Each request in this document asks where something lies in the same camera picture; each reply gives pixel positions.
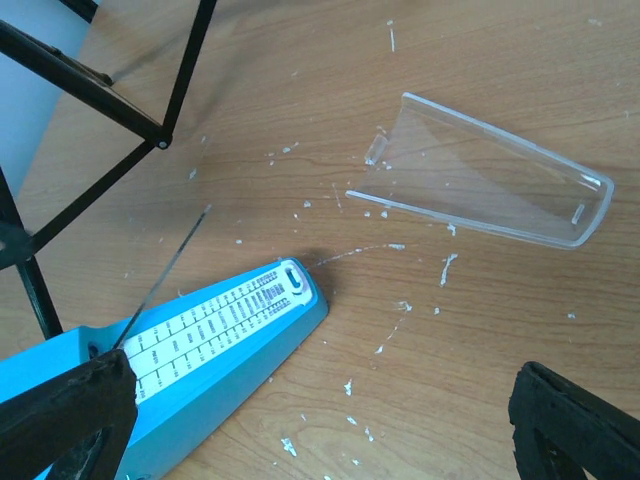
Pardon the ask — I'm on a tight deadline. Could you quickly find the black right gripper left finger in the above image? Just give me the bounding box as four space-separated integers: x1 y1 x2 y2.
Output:
1 349 138 479

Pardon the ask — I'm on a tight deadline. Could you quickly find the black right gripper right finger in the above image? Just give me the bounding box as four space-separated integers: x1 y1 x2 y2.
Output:
508 361 639 479

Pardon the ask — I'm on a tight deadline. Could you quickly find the blue metronome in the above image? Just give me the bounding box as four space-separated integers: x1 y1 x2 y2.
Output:
1 258 328 479

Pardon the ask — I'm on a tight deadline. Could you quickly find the clear plastic metronome cover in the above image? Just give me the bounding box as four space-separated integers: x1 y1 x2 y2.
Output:
346 92 615 250

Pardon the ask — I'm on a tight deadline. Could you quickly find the black music stand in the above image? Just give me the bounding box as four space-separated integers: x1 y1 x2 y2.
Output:
0 0 219 341

